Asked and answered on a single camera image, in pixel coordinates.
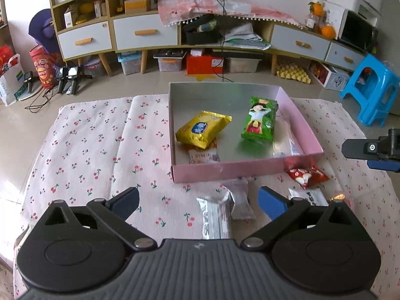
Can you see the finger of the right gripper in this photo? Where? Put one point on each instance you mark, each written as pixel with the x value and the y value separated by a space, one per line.
pixel 384 165
pixel 360 149

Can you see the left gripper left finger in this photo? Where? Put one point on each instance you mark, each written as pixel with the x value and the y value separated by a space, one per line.
pixel 112 214

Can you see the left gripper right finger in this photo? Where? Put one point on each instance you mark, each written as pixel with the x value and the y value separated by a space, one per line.
pixel 284 215

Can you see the white snack pouch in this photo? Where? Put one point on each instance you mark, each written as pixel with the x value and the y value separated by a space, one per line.
pixel 314 196

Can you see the grey foil small packet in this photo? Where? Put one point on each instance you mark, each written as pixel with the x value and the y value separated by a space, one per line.
pixel 238 190

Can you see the small red snack packet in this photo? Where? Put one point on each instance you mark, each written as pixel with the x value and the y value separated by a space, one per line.
pixel 307 177

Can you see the gold wafer bar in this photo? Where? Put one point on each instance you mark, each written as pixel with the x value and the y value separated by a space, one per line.
pixel 339 197

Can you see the silver long snack packet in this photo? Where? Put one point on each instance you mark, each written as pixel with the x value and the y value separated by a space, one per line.
pixel 216 215

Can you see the green snack packet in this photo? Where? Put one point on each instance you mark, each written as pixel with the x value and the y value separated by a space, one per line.
pixel 260 120

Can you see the orange tomato biscuit packet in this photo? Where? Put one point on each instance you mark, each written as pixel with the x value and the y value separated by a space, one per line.
pixel 198 155

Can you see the yellow cracker packet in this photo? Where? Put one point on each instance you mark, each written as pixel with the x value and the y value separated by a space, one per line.
pixel 202 129

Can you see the clear long biscuit packet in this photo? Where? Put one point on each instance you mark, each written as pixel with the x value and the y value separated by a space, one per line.
pixel 285 143

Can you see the blue plastic stool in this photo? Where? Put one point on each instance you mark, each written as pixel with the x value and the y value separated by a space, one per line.
pixel 375 87

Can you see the cherry print tablecloth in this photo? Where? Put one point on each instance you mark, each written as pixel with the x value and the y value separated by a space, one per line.
pixel 100 148

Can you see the pink cardboard box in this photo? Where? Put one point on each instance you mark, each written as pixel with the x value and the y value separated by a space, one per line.
pixel 239 158

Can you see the yellow egg tray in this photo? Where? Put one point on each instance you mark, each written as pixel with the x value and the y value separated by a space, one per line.
pixel 293 72

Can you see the black microwave oven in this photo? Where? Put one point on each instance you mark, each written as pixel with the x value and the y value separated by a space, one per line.
pixel 358 32

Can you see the orange fruit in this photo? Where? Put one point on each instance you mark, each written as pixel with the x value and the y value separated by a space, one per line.
pixel 328 32

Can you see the clear storage bin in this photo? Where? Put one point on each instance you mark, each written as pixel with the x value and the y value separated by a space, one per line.
pixel 170 60

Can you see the red lantern bag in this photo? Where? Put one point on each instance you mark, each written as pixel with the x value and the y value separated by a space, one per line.
pixel 45 64

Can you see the red cardboard box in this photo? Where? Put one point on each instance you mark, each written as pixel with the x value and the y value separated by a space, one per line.
pixel 204 65

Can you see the white shopping bag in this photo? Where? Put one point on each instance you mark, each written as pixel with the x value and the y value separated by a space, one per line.
pixel 13 81

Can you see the purple cap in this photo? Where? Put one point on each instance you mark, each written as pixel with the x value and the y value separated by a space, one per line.
pixel 41 29

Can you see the long wooden tv cabinet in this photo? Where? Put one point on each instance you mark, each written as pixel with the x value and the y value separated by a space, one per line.
pixel 95 27

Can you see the pink cherry cloth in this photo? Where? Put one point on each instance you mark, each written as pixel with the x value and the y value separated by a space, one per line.
pixel 174 12

